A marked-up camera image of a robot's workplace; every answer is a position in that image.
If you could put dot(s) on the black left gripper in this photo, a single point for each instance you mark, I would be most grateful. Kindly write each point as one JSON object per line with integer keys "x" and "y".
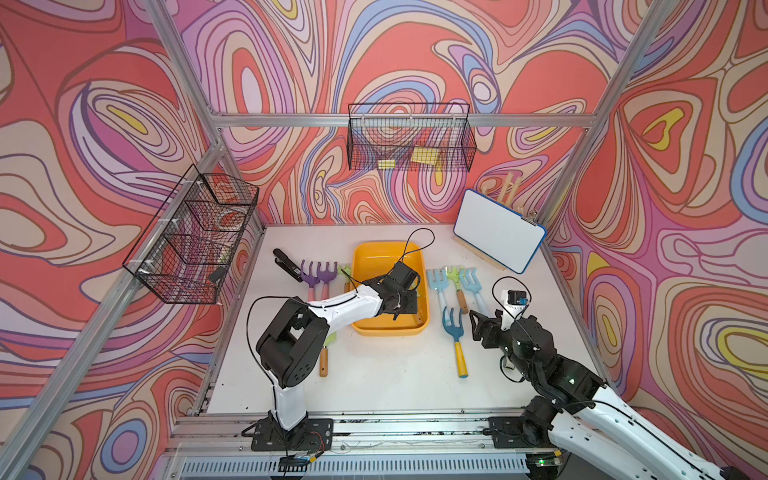
{"x": 412, "y": 305}

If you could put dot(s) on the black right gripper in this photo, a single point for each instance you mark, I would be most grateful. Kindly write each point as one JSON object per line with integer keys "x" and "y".
{"x": 492, "y": 326}

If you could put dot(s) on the teal fork yellow handle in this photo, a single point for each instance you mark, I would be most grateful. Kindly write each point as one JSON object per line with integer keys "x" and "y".
{"x": 454, "y": 327}

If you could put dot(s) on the blue handled garden fork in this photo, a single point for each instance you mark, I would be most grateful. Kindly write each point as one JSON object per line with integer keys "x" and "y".
{"x": 438, "y": 281}

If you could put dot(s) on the blue hand rake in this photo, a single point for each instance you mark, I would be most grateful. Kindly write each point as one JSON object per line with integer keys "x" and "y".
{"x": 470, "y": 283}

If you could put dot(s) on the green hand rake wooden handle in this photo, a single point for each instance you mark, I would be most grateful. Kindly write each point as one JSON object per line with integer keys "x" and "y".
{"x": 453, "y": 274}

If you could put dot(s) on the purple hand rake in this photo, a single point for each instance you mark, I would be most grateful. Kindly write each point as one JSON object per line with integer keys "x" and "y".
{"x": 326, "y": 273}

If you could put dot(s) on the purple garden fork pink handle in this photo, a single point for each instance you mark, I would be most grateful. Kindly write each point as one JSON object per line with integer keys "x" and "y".
{"x": 309, "y": 278}

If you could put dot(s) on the green garden fork wooden handle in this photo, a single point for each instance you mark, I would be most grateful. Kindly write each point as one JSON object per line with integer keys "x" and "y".
{"x": 324, "y": 355}

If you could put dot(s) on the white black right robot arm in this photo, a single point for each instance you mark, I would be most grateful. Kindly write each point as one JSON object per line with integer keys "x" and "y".
{"x": 575, "y": 410}

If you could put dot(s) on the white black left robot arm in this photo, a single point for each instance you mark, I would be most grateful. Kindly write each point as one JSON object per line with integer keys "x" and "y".
{"x": 290, "y": 347}

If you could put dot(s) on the yellow plastic storage box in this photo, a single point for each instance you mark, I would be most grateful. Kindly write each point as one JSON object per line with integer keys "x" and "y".
{"x": 372, "y": 259}

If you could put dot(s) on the blue framed whiteboard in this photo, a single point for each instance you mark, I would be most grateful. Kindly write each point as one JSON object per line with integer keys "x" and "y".
{"x": 499, "y": 231}

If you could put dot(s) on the black stapler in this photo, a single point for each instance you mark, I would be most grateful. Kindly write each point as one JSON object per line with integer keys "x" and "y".
{"x": 283, "y": 261}

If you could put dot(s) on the yellow sticky note pad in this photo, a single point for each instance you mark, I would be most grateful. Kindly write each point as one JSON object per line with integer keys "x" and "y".
{"x": 425, "y": 156}

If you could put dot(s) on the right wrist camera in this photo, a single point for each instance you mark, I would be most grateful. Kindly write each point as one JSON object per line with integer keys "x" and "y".
{"x": 515, "y": 303}

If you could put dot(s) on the black wire basket back wall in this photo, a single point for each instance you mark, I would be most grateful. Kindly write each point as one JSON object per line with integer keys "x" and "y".
{"x": 390, "y": 130}

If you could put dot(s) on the black wire basket wall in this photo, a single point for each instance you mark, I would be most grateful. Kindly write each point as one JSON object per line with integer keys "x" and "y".
{"x": 201, "y": 224}
{"x": 390, "y": 130}

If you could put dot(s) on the black wire basket left wall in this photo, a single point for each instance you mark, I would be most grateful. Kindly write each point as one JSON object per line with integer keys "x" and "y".
{"x": 201, "y": 224}

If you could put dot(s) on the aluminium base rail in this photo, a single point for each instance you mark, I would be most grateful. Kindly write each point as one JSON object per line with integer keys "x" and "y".
{"x": 453, "y": 445}

